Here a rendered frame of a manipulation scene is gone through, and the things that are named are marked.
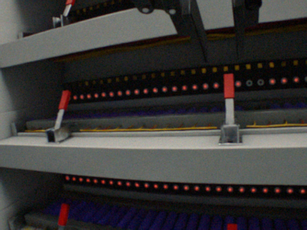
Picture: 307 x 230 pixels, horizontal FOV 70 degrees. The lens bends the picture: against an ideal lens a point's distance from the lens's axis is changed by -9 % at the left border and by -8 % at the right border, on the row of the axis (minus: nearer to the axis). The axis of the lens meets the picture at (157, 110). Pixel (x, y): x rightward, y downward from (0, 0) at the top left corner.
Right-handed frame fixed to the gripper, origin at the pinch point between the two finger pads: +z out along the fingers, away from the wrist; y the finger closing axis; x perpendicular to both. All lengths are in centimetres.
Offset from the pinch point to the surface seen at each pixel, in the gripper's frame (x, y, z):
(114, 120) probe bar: -2.6, -18.6, 16.0
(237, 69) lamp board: 8.5, 1.2, 23.2
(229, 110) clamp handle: -3.5, 0.0, 11.7
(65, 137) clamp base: -6.2, -25.6, 12.9
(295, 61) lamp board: 8.9, 11.3, 22.9
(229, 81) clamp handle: 0.6, 0.2, 11.9
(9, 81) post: 5.1, -42.6, 11.3
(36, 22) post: 21.6, -42.5, 13.1
